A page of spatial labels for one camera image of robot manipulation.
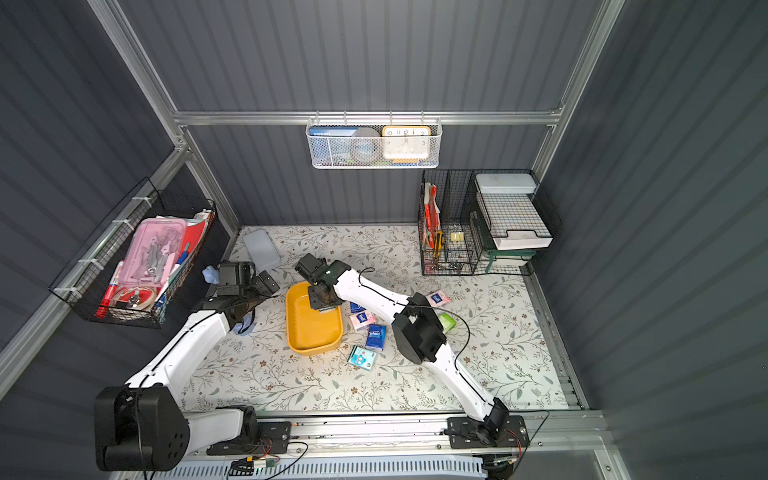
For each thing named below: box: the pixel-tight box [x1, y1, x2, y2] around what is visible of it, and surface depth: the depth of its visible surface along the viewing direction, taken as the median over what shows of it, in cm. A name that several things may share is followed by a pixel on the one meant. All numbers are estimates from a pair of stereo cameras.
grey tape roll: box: [349, 127, 381, 163], surface depth 90 cm
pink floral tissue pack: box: [349, 311, 377, 331], surface depth 93 cm
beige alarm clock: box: [382, 125, 432, 164], surface depth 90 cm
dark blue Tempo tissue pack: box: [366, 324, 387, 351], surface depth 91 cm
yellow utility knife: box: [433, 230, 444, 258], surface depth 114 cm
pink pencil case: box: [118, 218, 187, 286], surface depth 73 cm
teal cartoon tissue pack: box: [347, 345, 377, 372], surface depth 86 cm
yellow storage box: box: [286, 281, 344, 355], surface depth 95 cm
